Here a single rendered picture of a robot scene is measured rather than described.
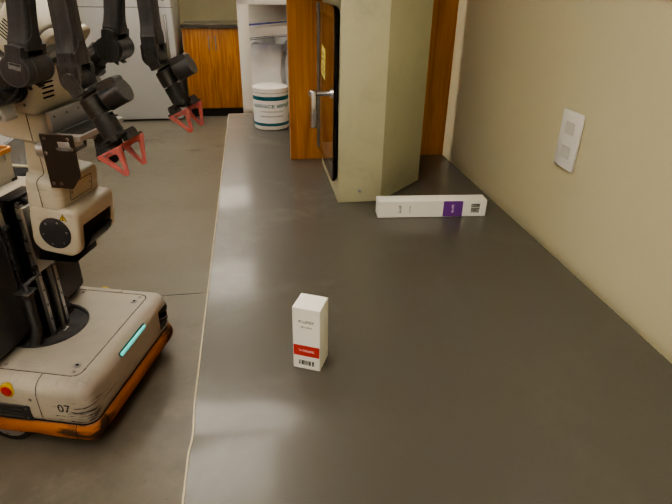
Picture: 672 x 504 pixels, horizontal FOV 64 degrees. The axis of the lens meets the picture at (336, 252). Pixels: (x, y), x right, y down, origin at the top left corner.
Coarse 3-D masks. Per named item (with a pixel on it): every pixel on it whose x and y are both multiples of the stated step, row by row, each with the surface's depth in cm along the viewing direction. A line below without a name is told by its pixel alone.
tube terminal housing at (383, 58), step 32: (352, 0) 113; (384, 0) 114; (416, 0) 123; (352, 32) 116; (384, 32) 117; (416, 32) 127; (352, 64) 120; (384, 64) 121; (416, 64) 131; (352, 96) 123; (384, 96) 124; (416, 96) 136; (352, 128) 126; (384, 128) 127; (416, 128) 141; (352, 160) 130; (384, 160) 132; (416, 160) 146; (352, 192) 134; (384, 192) 136
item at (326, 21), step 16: (320, 16) 138; (336, 16) 115; (320, 32) 140; (336, 32) 117; (320, 48) 142; (336, 48) 118; (320, 64) 144; (336, 64) 120; (320, 80) 146; (336, 80) 121; (320, 96) 148; (336, 96) 123; (320, 112) 150; (336, 112) 125; (320, 128) 152; (320, 144) 154
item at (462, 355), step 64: (256, 128) 198; (256, 192) 140; (320, 192) 141; (448, 192) 142; (256, 256) 108; (320, 256) 109; (384, 256) 109; (448, 256) 109; (512, 256) 110; (256, 320) 88; (384, 320) 89; (448, 320) 89; (512, 320) 89; (576, 320) 89; (256, 384) 74; (320, 384) 75; (384, 384) 75; (448, 384) 75; (512, 384) 75; (576, 384) 75; (640, 384) 76; (192, 448) 64; (256, 448) 64; (320, 448) 65; (384, 448) 65; (448, 448) 65; (512, 448) 65; (576, 448) 65; (640, 448) 65
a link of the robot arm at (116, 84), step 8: (64, 80) 128; (72, 80) 128; (96, 80) 135; (104, 80) 129; (112, 80) 128; (120, 80) 130; (72, 88) 128; (80, 88) 128; (88, 88) 129; (96, 88) 130; (104, 88) 130; (112, 88) 129; (120, 88) 129; (128, 88) 132; (72, 96) 129; (104, 96) 129; (112, 96) 129; (120, 96) 129; (128, 96) 131; (104, 104) 130; (112, 104) 131; (120, 104) 131
